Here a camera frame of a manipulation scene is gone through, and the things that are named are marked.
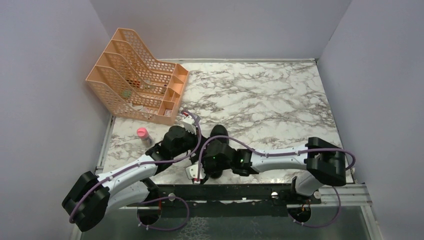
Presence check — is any black canvas sneaker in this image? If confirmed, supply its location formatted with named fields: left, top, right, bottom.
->
left=208, top=124, right=230, bottom=180

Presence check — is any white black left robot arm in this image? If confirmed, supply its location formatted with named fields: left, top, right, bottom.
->
left=61, top=125, right=207, bottom=232

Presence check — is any orange plastic file organizer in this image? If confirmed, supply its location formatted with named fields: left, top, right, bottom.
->
left=85, top=28, right=189, bottom=125

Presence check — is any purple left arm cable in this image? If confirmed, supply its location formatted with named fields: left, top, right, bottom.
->
left=68, top=109, right=203, bottom=232

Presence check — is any pink capped small bottle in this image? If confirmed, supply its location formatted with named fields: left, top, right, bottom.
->
left=136, top=127, right=154, bottom=148

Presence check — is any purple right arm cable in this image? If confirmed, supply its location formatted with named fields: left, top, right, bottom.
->
left=196, top=135, right=357, bottom=229

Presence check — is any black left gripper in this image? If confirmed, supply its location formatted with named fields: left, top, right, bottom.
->
left=172, top=125, right=211, bottom=158

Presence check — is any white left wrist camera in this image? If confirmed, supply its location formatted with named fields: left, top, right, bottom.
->
left=182, top=113, right=201, bottom=135

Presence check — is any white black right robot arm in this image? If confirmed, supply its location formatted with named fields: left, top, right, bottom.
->
left=193, top=135, right=347, bottom=204

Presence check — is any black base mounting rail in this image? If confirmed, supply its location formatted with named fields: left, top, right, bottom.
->
left=125, top=183, right=322, bottom=220

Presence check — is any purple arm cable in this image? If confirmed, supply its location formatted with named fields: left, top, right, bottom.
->
left=196, top=135, right=357, bottom=229
left=68, top=109, right=203, bottom=232

